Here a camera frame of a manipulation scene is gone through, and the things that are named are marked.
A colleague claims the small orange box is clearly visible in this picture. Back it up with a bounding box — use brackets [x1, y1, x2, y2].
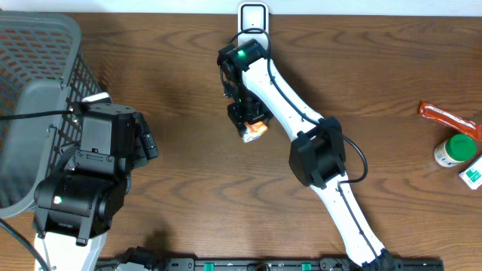
[241, 121, 268, 143]

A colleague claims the orange Top chocolate bar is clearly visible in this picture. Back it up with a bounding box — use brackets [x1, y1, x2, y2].
[418, 102, 481, 141]

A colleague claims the green-capped white bottle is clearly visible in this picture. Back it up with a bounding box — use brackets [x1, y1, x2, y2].
[434, 134, 477, 168]

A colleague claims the white medicine box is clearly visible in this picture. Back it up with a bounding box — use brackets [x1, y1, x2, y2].
[459, 157, 482, 190]

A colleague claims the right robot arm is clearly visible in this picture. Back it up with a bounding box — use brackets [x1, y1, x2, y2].
[217, 39, 395, 270]

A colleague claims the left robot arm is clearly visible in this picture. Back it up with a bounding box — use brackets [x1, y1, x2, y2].
[33, 102, 158, 270]

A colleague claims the white barcode scanner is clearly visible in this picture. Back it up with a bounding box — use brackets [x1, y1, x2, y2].
[237, 2, 269, 49]

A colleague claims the grey plastic basket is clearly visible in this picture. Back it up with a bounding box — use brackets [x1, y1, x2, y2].
[1, 11, 101, 219]

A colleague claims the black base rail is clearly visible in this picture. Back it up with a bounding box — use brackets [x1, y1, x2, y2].
[94, 247, 445, 271]

